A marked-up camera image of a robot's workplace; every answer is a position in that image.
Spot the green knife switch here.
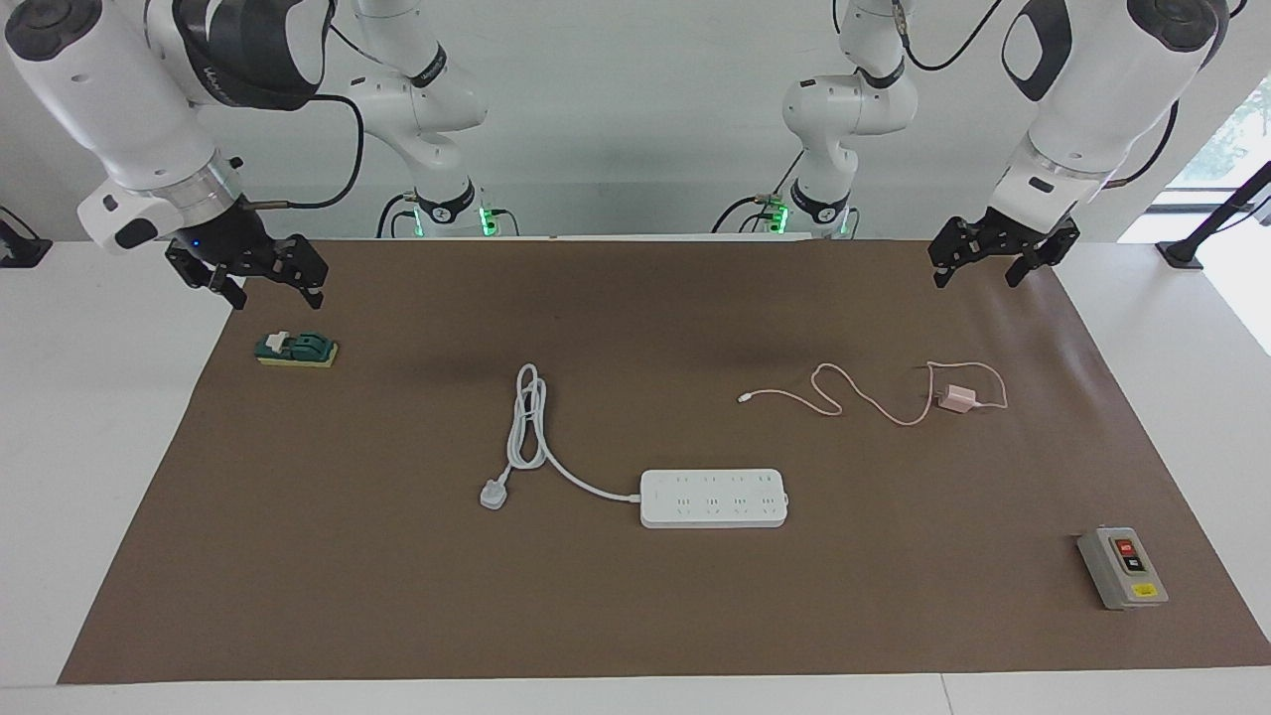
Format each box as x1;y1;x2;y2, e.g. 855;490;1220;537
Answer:
254;331;340;369

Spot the black right base cable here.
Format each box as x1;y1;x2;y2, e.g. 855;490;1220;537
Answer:
375;192;423;239

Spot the white power strip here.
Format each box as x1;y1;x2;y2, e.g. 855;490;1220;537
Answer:
638;468;791;530

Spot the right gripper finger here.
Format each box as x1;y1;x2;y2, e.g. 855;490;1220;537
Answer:
169;260;247;311
260;233;329;309

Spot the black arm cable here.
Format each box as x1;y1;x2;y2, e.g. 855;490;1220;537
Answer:
238;15;366;212
889;0;1252;190

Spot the pink charging cable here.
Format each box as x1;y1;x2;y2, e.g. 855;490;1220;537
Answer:
738;360;1009;428

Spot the white power cord with plug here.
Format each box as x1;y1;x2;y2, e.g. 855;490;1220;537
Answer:
480;363;643;511

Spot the brown table mat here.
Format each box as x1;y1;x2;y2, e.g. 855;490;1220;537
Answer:
58;238;1271;686

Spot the black left base cable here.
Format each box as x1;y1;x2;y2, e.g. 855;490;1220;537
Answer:
710;149;795;234

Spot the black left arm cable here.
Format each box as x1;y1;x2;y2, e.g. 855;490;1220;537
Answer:
889;0;1252;190

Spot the black desk clamp mount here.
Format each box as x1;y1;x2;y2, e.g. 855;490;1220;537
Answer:
0;206;53;269

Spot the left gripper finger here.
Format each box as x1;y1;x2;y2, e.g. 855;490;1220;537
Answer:
928;218;979;291
1005;226;1081;289

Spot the grey on-off switch box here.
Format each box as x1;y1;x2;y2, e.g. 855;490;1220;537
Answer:
1077;526;1170;611

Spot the black base cable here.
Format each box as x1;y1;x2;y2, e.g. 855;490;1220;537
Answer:
710;149;795;234
375;192;423;239

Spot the black slanted stand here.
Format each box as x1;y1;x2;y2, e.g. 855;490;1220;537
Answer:
1157;159;1271;271

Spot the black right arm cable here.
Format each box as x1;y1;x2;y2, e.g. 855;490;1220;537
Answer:
238;15;366;212

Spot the window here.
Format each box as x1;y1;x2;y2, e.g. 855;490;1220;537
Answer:
1117;74;1271;358

